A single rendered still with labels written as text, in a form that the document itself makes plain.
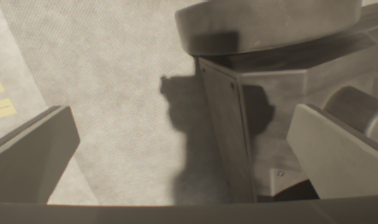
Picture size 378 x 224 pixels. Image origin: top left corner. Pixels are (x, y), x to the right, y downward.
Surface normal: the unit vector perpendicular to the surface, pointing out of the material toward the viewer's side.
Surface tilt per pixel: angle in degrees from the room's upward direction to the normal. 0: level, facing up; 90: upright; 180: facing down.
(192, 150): 0
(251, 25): 37
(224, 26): 49
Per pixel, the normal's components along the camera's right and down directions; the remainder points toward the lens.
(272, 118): -0.47, 0.50
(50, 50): 0.26, 0.37
